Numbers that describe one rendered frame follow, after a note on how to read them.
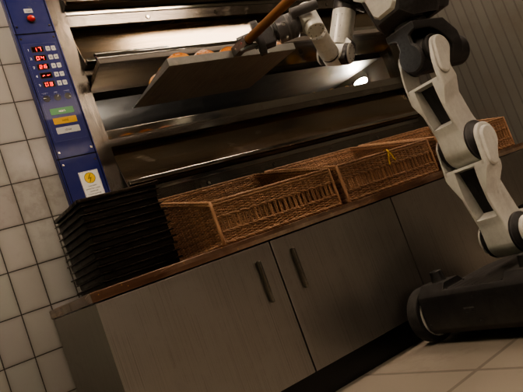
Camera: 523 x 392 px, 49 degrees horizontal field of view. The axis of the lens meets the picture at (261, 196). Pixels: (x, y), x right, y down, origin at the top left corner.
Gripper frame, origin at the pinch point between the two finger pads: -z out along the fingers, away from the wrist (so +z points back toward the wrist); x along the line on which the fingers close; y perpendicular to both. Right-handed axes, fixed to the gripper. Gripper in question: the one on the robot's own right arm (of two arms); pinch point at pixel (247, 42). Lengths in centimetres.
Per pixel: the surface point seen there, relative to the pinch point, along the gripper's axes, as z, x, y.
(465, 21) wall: 173, 34, -228
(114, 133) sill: -60, -4, -32
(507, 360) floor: 35, -122, 26
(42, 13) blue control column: -69, 47, -23
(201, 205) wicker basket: -34, -48, 4
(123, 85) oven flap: -51, 15, -40
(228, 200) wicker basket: -25, -49, 4
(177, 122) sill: -37, -5, -49
